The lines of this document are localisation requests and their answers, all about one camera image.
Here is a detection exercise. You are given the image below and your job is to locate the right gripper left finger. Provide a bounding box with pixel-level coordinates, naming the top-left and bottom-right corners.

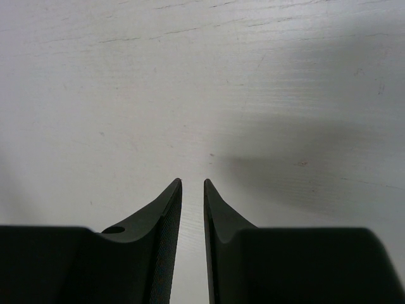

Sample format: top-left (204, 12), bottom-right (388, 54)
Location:
top-left (1, 179), bottom-right (182, 303)

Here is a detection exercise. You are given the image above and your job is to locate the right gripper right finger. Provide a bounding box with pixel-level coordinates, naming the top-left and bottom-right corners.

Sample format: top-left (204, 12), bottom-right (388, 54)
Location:
top-left (204, 180), bottom-right (404, 303)

